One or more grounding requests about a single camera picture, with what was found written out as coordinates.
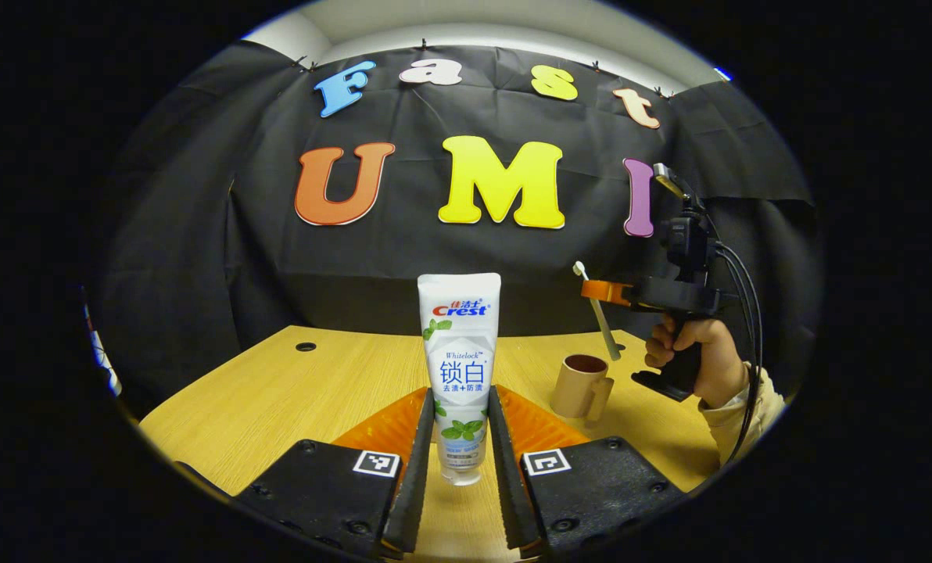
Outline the wooden desktop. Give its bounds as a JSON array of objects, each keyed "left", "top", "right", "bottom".
[{"left": 138, "top": 325, "right": 721, "bottom": 563}]

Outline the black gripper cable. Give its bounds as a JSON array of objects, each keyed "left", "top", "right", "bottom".
[{"left": 712, "top": 242, "right": 764, "bottom": 462}]

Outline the white toothpaste tube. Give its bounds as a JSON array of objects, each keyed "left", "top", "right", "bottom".
[{"left": 417, "top": 272, "right": 503, "bottom": 487}]

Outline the white toothbrush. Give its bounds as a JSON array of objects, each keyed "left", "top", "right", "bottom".
[{"left": 573, "top": 261, "right": 623, "bottom": 362}]

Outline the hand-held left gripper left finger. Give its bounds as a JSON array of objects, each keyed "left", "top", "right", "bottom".
[{"left": 235, "top": 387, "right": 436, "bottom": 560}]

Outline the beige cup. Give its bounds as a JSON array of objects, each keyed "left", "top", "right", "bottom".
[{"left": 550, "top": 354, "right": 615, "bottom": 423}]

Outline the black backdrop cloth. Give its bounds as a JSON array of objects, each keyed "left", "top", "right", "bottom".
[{"left": 95, "top": 39, "right": 823, "bottom": 415}]

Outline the white side table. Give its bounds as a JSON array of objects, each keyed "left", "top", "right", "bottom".
[{"left": 84, "top": 309, "right": 123, "bottom": 397}]

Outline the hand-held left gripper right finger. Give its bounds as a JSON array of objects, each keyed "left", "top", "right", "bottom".
[{"left": 488, "top": 385, "right": 690, "bottom": 558}]

